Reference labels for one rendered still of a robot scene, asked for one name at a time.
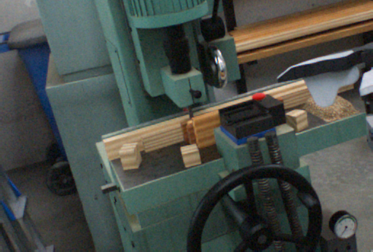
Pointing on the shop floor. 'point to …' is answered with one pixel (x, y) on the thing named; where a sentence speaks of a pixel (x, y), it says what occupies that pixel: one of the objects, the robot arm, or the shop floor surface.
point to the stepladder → (20, 205)
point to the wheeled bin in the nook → (59, 180)
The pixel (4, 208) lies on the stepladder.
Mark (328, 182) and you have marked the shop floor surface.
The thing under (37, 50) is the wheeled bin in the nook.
